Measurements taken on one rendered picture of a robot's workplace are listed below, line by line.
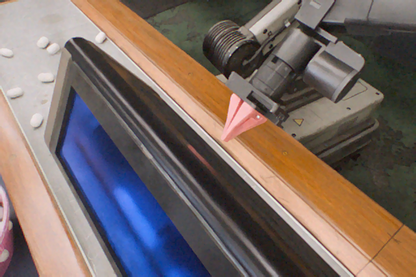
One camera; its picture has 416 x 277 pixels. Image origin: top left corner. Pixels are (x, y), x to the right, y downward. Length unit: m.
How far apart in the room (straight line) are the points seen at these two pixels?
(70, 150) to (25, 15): 1.00
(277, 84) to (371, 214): 0.26
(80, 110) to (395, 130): 1.82
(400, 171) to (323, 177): 1.18
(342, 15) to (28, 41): 0.83
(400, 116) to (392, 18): 1.57
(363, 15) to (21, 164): 0.59
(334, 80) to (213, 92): 0.30
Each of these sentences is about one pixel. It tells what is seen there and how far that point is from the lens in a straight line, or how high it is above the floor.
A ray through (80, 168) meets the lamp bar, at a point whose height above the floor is 1.07.
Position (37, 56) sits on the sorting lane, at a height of 0.74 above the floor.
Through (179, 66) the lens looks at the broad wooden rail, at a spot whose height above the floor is 0.76.
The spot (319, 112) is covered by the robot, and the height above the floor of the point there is 0.47.
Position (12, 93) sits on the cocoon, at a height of 0.75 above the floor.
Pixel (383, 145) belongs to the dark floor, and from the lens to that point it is 1.79.
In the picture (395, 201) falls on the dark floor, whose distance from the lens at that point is 1.60.
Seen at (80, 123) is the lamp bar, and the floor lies 1.09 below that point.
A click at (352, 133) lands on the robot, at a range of 1.23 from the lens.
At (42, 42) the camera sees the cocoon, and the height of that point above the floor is 0.76.
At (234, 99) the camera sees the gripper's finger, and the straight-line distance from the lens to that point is 0.46.
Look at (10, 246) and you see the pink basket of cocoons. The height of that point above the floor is 0.70.
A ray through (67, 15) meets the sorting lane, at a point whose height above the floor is 0.74.
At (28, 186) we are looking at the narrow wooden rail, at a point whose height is 0.77.
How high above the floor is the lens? 1.20
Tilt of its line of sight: 50 degrees down
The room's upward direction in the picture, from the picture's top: straight up
